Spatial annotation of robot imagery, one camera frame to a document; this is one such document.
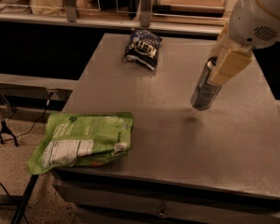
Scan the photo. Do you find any black tripod stand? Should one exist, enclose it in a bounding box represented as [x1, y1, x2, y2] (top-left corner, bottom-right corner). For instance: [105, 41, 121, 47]
[0, 108, 19, 147]

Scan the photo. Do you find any brown perforated board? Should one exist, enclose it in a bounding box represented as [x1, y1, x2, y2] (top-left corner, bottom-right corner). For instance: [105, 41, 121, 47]
[152, 0, 225, 18]

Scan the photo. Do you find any grey cabinet drawer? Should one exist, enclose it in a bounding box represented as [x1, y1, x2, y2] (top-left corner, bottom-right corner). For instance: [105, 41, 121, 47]
[53, 179, 280, 224]

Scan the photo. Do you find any grey metal shelf post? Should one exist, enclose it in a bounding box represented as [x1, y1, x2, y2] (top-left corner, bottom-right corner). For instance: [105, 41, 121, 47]
[140, 0, 152, 28]
[63, 0, 78, 22]

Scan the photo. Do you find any black diagonal leg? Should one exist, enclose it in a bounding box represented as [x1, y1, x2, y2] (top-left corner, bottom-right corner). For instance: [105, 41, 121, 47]
[10, 175, 38, 224]

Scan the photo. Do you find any green chip bag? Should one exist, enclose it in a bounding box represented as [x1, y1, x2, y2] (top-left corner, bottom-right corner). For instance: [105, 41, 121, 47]
[27, 112, 133, 175]

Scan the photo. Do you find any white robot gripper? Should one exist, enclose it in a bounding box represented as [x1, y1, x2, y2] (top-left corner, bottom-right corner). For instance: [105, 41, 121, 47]
[207, 0, 280, 86]

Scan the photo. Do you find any blue chip bag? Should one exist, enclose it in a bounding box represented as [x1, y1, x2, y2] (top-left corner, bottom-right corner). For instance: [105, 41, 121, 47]
[124, 29, 162, 71]

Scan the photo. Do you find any silver redbull can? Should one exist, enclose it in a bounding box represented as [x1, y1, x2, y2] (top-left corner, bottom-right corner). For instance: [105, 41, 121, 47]
[190, 57, 221, 111]

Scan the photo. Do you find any black floor cable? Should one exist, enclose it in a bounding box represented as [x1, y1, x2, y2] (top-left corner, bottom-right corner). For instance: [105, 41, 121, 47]
[0, 173, 30, 224]

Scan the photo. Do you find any black power cable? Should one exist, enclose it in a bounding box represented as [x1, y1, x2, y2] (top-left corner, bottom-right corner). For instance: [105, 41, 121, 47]
[15, 91, 56, 140]

